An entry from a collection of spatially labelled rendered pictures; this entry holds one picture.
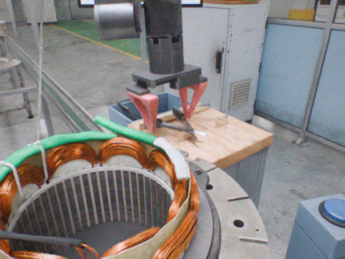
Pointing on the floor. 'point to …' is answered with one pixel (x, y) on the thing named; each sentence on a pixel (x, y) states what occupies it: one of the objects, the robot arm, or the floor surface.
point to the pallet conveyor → (70, 118)
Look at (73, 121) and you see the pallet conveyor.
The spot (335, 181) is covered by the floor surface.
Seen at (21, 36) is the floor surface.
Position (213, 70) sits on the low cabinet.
